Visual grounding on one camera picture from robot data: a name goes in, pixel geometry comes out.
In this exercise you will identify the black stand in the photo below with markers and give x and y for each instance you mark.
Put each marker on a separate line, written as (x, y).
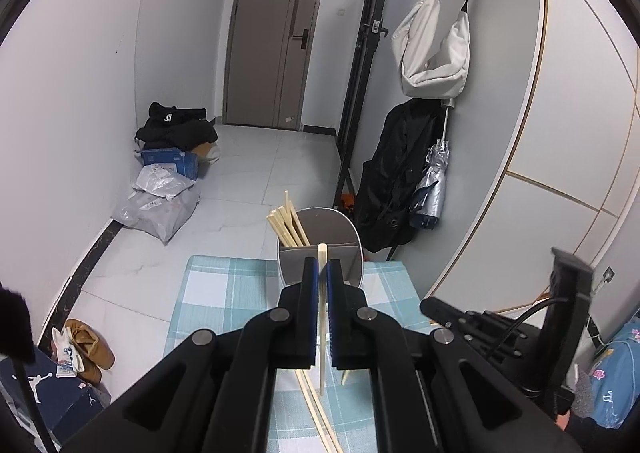
(15, 323)

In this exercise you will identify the slender wooden chopstick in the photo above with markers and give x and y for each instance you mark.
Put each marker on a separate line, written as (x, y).
(327, 428)
(323, 253)
(345, 376)
(312, 413)

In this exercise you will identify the brown paper bag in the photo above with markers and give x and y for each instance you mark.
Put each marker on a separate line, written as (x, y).
(209, 152)

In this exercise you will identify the white wardrobe with gold trim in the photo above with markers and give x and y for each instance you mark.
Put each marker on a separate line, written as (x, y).
(575, 108)

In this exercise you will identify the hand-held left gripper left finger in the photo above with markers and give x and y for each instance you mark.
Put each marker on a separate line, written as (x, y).
(311, 293)

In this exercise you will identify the white printed sock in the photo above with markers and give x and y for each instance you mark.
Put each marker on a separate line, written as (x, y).
(67, 353)

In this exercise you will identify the dark blue shoe box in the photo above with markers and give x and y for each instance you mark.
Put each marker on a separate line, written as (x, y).
(55, 403)

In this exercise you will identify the grey plastic parcel bag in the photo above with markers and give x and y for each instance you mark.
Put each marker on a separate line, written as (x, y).
(155, 215)

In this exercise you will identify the black clothes pile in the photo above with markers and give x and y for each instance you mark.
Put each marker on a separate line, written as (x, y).
(175, 128)

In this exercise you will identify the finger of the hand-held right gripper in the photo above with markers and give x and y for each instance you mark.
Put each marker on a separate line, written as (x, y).
(450, 313)

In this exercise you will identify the brown shoes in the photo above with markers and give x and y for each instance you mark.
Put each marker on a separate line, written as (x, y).
(92, 345)

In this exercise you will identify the white shoulder bag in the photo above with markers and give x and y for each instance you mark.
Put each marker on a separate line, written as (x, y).
(430, 48)

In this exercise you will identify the small orange object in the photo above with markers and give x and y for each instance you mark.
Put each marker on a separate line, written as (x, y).
(346, 203)

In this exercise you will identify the grey door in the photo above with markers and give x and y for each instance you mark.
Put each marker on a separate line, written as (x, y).
(265, 33)

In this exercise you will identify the black metal coat rack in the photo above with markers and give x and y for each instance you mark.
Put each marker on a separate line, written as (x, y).
(367, 58)

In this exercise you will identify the blue floral bedding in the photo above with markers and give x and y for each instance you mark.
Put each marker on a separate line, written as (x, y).
(617, 373)

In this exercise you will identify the black hanging coat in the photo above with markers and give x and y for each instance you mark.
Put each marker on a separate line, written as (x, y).
(395, 168)

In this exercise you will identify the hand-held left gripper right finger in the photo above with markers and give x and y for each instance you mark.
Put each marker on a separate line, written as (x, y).
(334, 313)

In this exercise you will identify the blue cardboard box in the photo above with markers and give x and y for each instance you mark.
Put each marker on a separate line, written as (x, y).
(172, 162)

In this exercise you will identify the white grey utensil holder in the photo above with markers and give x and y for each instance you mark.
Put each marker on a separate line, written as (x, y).
(327, 225)

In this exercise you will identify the silver blue folded umbrella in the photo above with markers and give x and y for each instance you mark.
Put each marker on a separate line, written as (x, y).
(432, 183)

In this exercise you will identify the white plastic parcel bag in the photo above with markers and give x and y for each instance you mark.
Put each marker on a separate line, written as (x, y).
(160, 180)

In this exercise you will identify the person's right forearm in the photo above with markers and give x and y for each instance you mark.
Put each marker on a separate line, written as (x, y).
(597, 437)

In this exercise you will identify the bunch of wooden chopsticks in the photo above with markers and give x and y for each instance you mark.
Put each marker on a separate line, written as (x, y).
(287, 223)

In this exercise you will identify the wall outlet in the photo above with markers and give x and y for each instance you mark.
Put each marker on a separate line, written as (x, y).
(608, 275)

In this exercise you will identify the teal white plaid tablecloth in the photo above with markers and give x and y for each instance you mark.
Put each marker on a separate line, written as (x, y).
(220, 293)

